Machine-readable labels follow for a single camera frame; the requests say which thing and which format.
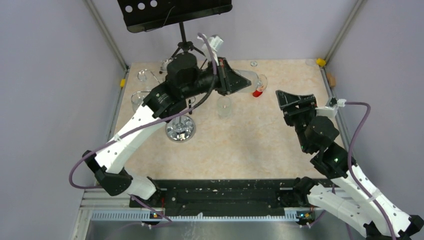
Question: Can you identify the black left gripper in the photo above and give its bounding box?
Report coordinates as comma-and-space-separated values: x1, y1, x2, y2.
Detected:
182, 56, 252, 99

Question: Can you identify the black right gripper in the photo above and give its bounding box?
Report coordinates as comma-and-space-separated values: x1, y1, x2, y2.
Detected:
275, 90, 318, 152

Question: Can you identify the large plain wine glass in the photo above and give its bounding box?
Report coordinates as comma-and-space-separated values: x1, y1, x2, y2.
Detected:
137, 69, 150, 82

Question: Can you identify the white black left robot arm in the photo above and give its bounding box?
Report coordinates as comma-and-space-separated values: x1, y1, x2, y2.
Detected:
81, 53, 252, 207

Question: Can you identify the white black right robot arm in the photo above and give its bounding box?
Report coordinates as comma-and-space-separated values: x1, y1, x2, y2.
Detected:
275, 90, 424, 240

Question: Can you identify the chrome wine glass rack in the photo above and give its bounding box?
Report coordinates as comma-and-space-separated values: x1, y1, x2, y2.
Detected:
136, 61, 197, 143

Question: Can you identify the tall rear wine glass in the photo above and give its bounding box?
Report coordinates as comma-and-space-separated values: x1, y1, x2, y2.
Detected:
159, 58, 173, 72

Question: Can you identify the plain front-left wine glass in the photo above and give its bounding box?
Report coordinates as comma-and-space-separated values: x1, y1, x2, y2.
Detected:
130, 91, 150, 113

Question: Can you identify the red round toy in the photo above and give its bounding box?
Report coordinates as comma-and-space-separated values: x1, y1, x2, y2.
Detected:
252, 87, 264, 98

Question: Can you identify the small wooden block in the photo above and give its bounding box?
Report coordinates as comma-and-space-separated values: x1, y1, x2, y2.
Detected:
326, 72, 337, 88

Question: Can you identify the black music stand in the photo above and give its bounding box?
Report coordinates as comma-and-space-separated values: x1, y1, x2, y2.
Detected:
112, 0, 233, 66

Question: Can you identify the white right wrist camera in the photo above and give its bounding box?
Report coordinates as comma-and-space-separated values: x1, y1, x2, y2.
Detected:
315, 97, 347, 118

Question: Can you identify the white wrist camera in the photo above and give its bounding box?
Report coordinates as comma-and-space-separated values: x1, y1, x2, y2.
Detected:
197, 33, 224, 64
315, 97, 347, 118

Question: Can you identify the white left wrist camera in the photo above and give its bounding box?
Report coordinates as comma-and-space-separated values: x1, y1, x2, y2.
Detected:
197, 33, 224, 64

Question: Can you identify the yellow corner bracket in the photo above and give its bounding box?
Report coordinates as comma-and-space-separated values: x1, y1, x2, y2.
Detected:
315, 58, 327, 67

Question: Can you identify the yellow left edge bracket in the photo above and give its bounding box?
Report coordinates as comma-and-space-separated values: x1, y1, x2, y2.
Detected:
119, 78, 126, 88

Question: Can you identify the aluminium frame post right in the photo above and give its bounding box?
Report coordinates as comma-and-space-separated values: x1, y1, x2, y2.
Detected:
324, 0, 368, 65

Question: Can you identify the aluminium frame post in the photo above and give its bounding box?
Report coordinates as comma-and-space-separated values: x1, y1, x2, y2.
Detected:
324, 0, 368, 65
83, 0, 129, 71

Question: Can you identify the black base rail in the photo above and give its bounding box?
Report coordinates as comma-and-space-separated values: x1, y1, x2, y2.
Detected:
143, 178, 311, 217

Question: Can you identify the aluminium frame post left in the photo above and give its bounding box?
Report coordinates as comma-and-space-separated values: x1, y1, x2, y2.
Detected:
83, 0, 129, 71

